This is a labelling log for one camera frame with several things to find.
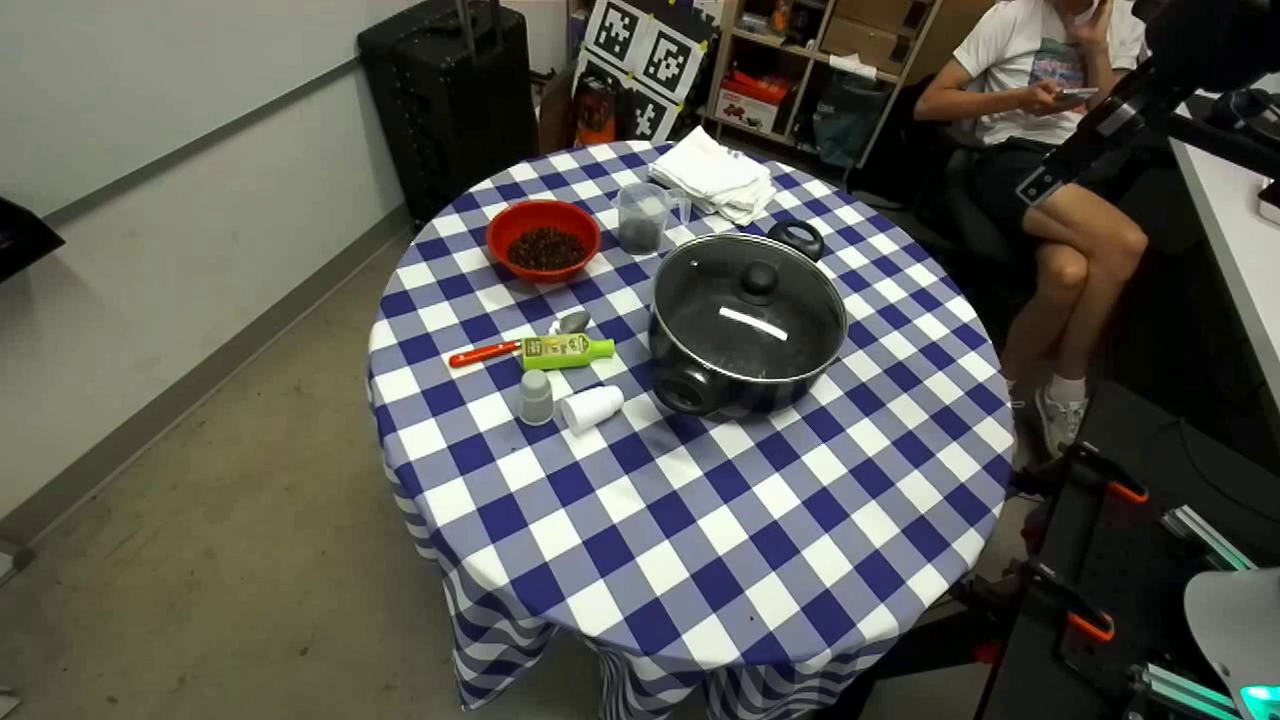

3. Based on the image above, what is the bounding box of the glass pot lid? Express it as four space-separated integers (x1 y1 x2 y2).
652 235 850 383

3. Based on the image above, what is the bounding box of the black cooking pot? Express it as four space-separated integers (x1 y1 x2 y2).
649 221 841 421

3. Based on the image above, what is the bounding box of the small white shaker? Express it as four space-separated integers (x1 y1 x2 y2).
562 383 623 431

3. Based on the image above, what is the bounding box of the green tube bottle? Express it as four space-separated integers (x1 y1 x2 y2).
520 330 617 373

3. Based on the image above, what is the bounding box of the small grey shaker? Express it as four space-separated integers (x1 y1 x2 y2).
518 366 555 423

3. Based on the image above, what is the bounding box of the clear glass cup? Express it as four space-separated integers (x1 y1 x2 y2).
617 184 674 257

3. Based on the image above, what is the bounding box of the red bowl with food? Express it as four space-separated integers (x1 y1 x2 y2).
484 199 602 285

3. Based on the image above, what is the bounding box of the blue white checkered tablecloth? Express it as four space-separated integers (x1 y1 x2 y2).
368 141 1011 720

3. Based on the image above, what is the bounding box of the white folded cloth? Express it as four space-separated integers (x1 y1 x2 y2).
652 129 774 225

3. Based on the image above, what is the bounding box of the fiducial marker board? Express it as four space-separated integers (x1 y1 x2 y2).
572 0 715 141

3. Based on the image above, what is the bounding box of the wooden shelf unit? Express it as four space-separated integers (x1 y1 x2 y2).
704 0 992 173

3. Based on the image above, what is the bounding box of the seated person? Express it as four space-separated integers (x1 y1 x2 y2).
913 0 1148 456

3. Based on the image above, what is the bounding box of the white side desk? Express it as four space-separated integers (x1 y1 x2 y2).
1169 93 1280 405

